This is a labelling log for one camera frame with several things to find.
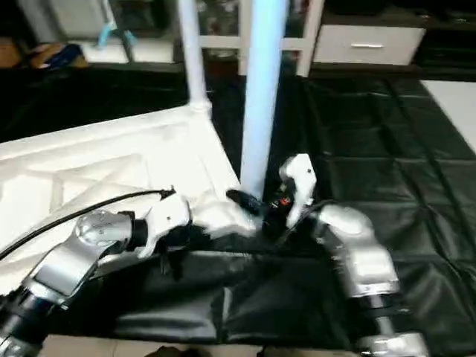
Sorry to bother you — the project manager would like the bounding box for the white drawer cabinet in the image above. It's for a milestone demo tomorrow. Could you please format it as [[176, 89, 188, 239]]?
[[312, 22, 426, 66], [176, 0, 325, 78]]

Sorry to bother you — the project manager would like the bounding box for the black work mat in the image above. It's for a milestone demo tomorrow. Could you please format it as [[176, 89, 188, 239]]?
[[0, 63, 476, 350]]

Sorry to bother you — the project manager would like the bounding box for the white plastic table top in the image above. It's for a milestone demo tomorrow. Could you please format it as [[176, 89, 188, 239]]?
[[0, 103, 257, 292]]

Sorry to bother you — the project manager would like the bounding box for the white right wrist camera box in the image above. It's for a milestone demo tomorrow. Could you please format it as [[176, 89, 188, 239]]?
[[278, 153, 318, 230]]

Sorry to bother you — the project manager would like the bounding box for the light blue hanger hook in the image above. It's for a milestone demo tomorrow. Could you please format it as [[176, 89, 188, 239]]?
[[97, 0, 138, 50]]

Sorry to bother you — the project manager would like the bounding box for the white plastic table leg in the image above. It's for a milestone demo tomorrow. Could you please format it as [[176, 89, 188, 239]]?
[[177, 0, 213, 114], [238, 0, 289, 202]]

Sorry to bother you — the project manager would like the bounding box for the white flat panel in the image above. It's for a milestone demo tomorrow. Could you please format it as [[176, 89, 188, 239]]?
[[421, 79, 476, 157]]

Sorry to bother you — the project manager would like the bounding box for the small blue box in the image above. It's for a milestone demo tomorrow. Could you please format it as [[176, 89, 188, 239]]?
[[30, 42, 87, 69]]

